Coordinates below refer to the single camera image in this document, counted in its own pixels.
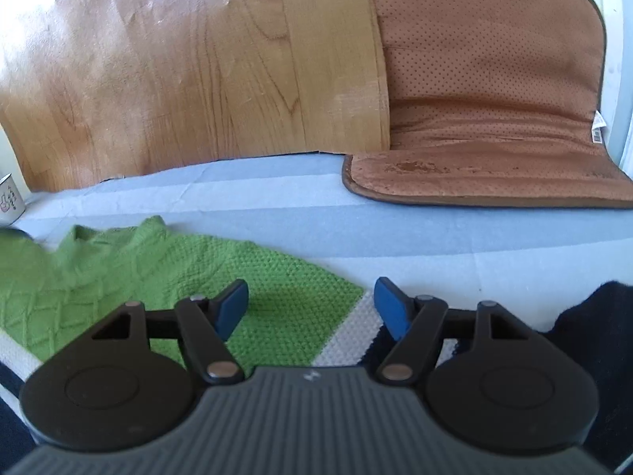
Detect green black white knit sweater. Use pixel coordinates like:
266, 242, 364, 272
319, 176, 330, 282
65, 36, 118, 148
1, 217, 632, 469

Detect brown perforated cushion mat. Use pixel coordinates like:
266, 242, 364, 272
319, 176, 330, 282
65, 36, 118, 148
342, 0, 632, 208

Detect white enamel mug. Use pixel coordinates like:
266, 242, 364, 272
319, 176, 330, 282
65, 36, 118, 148
0, 174, 26, 226

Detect wooden headboard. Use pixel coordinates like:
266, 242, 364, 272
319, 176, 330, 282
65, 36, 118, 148
1, 0, 389, 191

